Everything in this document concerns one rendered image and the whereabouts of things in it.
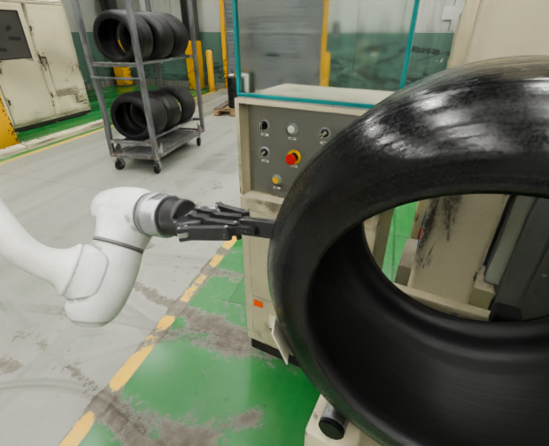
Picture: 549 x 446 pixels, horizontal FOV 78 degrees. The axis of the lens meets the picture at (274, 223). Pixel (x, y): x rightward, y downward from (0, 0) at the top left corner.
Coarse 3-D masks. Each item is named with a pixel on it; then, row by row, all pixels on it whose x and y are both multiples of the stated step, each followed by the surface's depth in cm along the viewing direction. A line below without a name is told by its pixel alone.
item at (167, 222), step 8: (168, 200) 64; (176, 200) 64; (184, 200) 64; (160, 208) 63; (168, 208) 63; (176, 208) 62; (184, 208) 64; (192, 208) 66; (160, 216) 63; (168, 216) 62; (176, 216) 63; (184, 216) 63; (208, 216) 62; (160, 224) 63; (168, 224) 62; (176, 224) 61; (184, 224) 60; (192, 224) 60; (200, 224) 61; (168, 232) 64
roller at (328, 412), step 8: (328, 408) 57; (328, 416) 56; (336, 416) 55; (320, 424) 56; (328, 424) 55; (336, 424) 54; (344, 424) 55; (328, 432) 56; (336, 432) 55; (344, 432) 56
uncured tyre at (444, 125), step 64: (512, 64) 32; (384, 128) 32; (448, 128) 28; (512, 128) 26; (320, 192) 36; (384, 192) 32; (448, 192) 29; (512, 192) 27; (320, 256) 39; (320, 320) 61; (384, 320) 70; (448, 320) 66; (320, 384) 50; (384, 384) 61; (448, 384) 62; (512, 384) 59
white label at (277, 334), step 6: (276, 324) 53; (276, 330) 52; (276, 336) 51; (282, 336) 54; (276, 342) 50; (282, 342) 53; (282, 348) 52; (288, 348) 54; (282, 354) 51; (288, 354) 53
